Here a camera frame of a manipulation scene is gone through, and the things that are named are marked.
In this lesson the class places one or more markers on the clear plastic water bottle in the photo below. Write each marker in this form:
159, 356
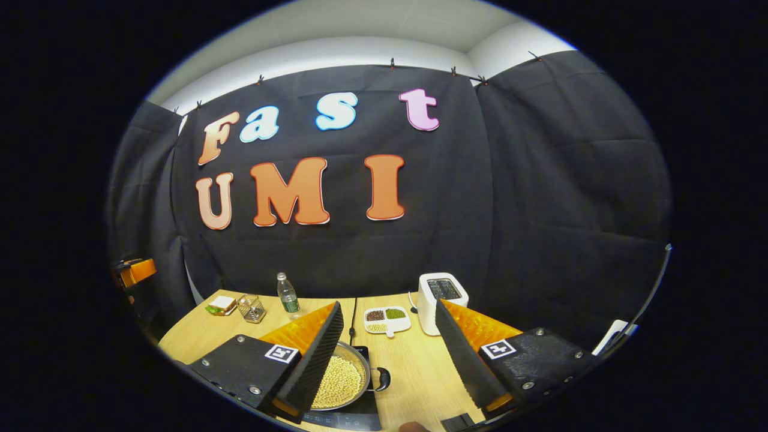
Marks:
289, 297

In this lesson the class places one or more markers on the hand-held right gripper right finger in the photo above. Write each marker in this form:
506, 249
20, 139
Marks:
462, 360

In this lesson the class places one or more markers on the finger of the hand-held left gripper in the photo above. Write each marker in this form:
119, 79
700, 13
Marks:
141, 271

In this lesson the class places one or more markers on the sandwich with lettuce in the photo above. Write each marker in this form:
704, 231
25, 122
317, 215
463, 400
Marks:
221, 305

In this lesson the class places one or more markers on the black induction cooktop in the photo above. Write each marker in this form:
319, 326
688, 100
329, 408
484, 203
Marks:
357, 420

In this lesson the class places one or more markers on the stainless steel pot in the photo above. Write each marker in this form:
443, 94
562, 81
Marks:
362, 362

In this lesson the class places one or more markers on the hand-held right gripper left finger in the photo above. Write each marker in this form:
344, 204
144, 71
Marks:
318, 354

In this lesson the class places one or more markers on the pile of soybeans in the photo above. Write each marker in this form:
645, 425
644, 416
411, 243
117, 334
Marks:
339, 381

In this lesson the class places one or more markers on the white toaster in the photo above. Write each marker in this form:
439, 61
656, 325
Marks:
429, 312

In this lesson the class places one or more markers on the white divided bean dish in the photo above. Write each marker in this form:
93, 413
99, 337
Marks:
387, 321

